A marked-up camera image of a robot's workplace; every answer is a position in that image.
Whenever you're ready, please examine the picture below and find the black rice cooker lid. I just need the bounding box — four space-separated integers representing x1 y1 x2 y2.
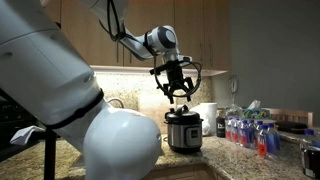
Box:
164 104 204 126

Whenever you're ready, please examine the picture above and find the black metal stand pole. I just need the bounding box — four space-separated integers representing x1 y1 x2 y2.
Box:
43 128 58 180

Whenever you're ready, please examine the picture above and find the black stove range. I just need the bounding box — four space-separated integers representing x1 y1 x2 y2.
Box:
0 89 38 162

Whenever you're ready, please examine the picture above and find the white wall phone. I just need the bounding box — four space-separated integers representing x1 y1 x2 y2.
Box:
227 74 241 105

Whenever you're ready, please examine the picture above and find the blue cap water bottle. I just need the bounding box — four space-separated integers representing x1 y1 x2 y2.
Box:
248 118 258 148
239 119 250 148
224 116 233 141
267 122 282 156
231 117 241 144
257 124 270 159
254 120 266 149

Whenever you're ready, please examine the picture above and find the chrome faucet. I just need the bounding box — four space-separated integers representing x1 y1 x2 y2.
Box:
107 97 125 110

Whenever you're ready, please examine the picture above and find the white folded paper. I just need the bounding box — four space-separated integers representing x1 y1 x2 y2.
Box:
9 125 46 147

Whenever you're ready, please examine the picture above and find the white paper towel roll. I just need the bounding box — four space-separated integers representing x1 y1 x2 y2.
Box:
199 102 218 136

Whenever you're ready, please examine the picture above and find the black bottle with cork cap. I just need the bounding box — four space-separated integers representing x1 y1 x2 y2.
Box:
215 108 227 139

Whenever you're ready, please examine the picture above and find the green tissue box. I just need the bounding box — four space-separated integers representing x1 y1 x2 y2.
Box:
242 99 272 120

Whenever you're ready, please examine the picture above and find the clear plastic bag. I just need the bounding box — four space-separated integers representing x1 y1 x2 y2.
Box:
223 103 245 120

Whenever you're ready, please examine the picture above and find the wooden wall cabinet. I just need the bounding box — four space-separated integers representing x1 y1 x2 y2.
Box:
43 0 232 77

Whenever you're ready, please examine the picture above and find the black flat pouch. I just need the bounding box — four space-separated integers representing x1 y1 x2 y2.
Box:
275 120 309 135

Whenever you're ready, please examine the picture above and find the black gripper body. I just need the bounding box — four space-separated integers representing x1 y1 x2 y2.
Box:
165 59 186 88

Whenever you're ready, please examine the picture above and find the black drink can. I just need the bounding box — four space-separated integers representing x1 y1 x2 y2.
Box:
300 145 320 180

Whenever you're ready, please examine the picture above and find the black pressure cooker pot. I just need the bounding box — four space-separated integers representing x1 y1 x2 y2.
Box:
166 120 204 155

